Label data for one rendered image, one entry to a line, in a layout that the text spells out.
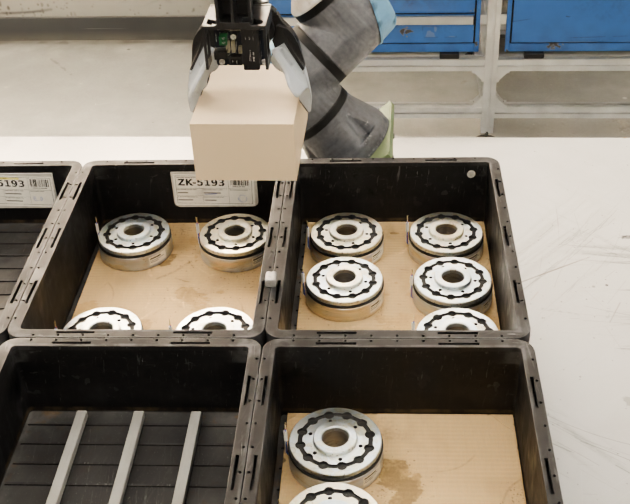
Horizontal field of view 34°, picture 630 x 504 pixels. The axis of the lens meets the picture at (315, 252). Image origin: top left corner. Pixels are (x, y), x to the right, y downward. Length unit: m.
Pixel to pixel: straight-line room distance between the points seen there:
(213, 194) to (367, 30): 0.36
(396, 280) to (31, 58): 3.04
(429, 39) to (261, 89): 2.03
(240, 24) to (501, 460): 0.55
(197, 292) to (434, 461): 0.43
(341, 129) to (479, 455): 0.68
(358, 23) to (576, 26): 1.71
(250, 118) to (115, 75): 2.84
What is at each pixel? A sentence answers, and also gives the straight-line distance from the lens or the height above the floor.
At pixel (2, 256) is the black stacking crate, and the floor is 0.83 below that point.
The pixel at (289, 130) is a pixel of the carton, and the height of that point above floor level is 1.11.
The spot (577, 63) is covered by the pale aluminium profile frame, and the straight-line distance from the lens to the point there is 3.30.
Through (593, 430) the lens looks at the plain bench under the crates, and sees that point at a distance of 1.39.
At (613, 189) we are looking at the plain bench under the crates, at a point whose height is 0.70.
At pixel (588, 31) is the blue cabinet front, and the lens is 3.28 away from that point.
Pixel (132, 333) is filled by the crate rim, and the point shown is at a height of 0.93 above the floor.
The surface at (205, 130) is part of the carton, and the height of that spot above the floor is 1.11.
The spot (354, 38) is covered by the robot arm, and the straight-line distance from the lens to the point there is 1.63.
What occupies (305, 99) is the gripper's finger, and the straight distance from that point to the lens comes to 1.23.
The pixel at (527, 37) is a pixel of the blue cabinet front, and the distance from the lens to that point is 3.26.
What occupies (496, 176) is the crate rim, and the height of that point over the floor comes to 0.93.
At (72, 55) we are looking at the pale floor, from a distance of 4.23.
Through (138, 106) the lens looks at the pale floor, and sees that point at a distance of 3.76.
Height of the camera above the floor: 1.67
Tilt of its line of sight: 35 degrees down
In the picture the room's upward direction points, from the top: 3 degrees counter-clockwise
